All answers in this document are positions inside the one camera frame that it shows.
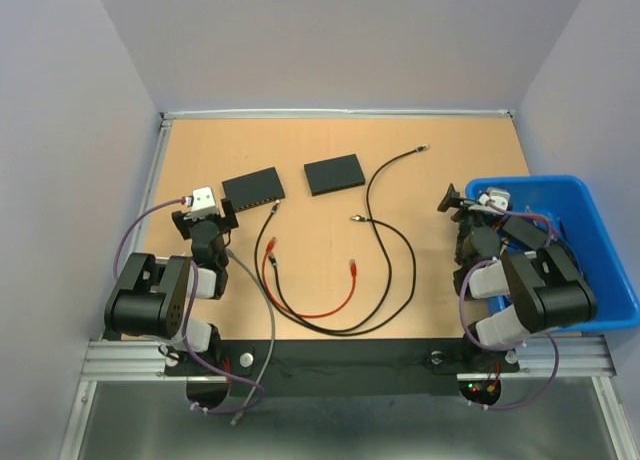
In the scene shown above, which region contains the black network switch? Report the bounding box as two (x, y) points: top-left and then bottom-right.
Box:
(222, 167), (285, 212)
(303, 154), (366, 196)

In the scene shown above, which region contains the black ethernet cable short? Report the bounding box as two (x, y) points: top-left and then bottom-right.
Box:
(254, 209), (394, 338)

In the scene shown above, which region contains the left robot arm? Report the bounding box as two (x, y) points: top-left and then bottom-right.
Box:
(104, 191), (238, 374)

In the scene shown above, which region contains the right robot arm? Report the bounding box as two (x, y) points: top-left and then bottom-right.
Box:
(437, 186), (597, 370)

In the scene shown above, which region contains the black power adapter in bin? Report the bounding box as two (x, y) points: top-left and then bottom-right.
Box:
(502, 216), (548, 251)

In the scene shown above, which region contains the blue plastic bin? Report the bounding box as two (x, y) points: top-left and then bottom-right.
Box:
(465, 175), (639, 333)

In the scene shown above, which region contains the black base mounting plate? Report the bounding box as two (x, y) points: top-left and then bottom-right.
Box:
(164, 338), (521, 399)

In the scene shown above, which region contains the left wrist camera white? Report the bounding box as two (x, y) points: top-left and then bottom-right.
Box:
(185, 187), (220, 220)

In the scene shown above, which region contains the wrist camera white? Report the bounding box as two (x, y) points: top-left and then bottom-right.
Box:
(477, 187), (511, 214)
(185, 187), (220, 220)

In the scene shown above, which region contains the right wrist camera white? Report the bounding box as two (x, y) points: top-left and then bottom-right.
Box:
(477, 187), (511, 214)

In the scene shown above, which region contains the red ethernet cable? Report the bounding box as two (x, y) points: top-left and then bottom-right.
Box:
(263, 237), (360, 319)

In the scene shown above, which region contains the grey ethernet cable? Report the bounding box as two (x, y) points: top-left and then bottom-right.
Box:
(225, 248), (277, 427)

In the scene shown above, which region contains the aluminium front rail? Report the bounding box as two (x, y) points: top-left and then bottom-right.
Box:
(81, 335), (616, 382)

